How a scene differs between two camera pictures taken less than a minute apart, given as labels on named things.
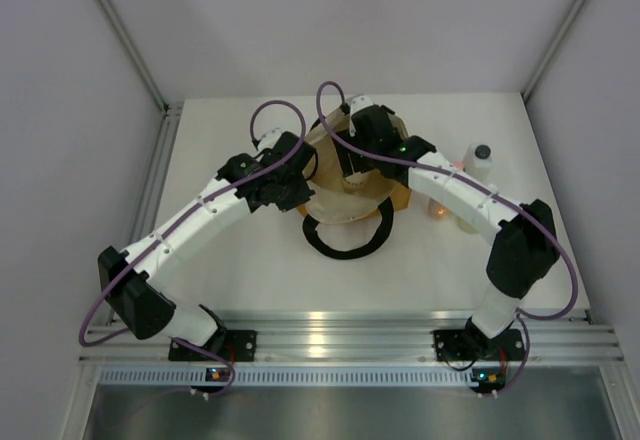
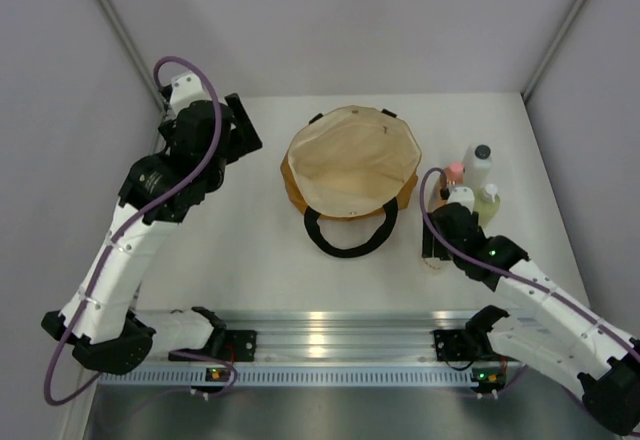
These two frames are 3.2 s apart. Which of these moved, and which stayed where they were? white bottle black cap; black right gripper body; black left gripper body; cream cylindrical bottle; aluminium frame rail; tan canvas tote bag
Moved: cream cylindrical bottle; black left gripper body; black right gripper body
Stayed: white bottle black cap; tan canvas tote bag; aluminium frame rail
